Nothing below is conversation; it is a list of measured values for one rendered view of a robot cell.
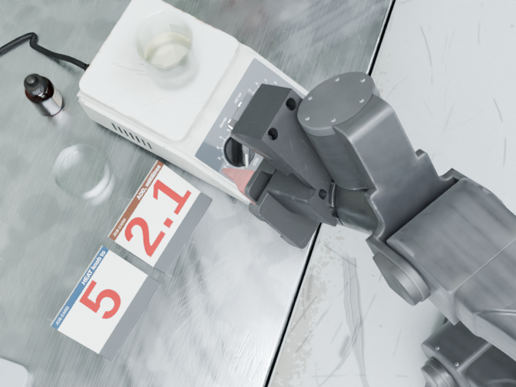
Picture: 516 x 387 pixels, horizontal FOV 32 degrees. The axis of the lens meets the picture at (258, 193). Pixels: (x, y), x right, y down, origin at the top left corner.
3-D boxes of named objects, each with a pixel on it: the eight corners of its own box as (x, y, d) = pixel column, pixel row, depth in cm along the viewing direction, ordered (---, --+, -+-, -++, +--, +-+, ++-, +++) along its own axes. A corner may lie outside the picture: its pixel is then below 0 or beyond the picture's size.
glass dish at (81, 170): (49, 164, 93) (44, 158, 91) (97, 140, 94) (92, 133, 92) (71, 210, 92) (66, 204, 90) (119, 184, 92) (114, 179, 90)
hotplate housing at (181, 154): (315, 104, 93) (316, 75, 86) (253, 210, 91) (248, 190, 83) (136, 11, 97) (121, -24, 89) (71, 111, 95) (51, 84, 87)
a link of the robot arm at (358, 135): (261, 127, 62) (352, 194, 52) (358, 51, 63) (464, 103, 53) (331, 239, 68) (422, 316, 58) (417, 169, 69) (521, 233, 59)
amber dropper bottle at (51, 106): (47, 121, 94) (27, 98, 88) (30, 102, 95) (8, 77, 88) (69, 104, 95) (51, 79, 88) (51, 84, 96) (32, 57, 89)
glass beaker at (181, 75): (144, 48, 87) (129, 11, 79) (200, 41, 87) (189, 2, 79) (150, 106, 85) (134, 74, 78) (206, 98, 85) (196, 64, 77)
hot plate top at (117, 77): (244, 44, 87) (243, 41, 86) (181, 147, 85) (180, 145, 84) (140, -9, 89) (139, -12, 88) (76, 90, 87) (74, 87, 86)
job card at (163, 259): (213, 200, 91) (209, 189, 87) (166, 275, 90) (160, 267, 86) (163, 170, 92) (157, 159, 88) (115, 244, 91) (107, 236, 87)
